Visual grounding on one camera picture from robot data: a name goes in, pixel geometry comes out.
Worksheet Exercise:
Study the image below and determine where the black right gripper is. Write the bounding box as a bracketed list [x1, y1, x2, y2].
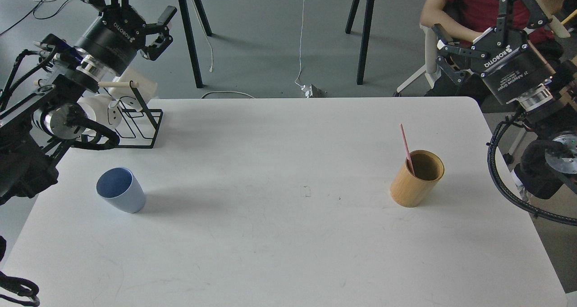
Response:
[431, 0, 554, 104]

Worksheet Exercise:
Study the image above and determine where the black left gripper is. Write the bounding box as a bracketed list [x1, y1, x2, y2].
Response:
[75, 0, 177, 73]

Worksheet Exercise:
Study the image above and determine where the pink chopstick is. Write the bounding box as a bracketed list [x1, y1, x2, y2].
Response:
[399, 124, 416, 176]

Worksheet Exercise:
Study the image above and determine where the light blue plastic cup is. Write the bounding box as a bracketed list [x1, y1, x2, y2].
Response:
[96, 167, 146, 213]

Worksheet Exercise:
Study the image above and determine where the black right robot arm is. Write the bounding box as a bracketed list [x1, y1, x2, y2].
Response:
[420, 0, 564, 212]

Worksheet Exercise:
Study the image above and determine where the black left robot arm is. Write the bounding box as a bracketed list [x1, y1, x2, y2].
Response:
[0, 0, 177, 204]

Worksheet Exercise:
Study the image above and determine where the bamboo chopstick holder cup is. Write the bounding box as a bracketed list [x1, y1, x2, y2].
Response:
[390, 150, 445, 208]

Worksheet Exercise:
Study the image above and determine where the seated person in red shirt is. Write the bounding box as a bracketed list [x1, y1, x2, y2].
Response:
[420, 0, 565, 105]

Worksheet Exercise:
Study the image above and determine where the white mug on rack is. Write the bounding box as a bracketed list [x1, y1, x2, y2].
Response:
[77, 68, 158, 134]

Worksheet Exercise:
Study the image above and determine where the white office chair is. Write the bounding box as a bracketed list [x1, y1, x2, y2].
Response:
[394, 24, 441, 97]

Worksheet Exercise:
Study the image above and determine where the black table legs right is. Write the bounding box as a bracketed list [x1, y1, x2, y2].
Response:
[344, 0, 375, 86]

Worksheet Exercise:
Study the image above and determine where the white power adapter on floor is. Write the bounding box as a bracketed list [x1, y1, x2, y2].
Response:
[301, 84, 326, 99]

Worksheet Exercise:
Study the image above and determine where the black wire cup rack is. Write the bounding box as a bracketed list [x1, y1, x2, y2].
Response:
[98, 82, 164, 149]

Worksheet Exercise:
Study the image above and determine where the grey cable behind table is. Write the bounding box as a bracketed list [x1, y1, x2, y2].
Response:
[201, 91, 256, 99]

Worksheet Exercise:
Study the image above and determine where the white hanging cable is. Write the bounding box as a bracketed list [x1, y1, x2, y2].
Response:
[295, 0, 307, 89]

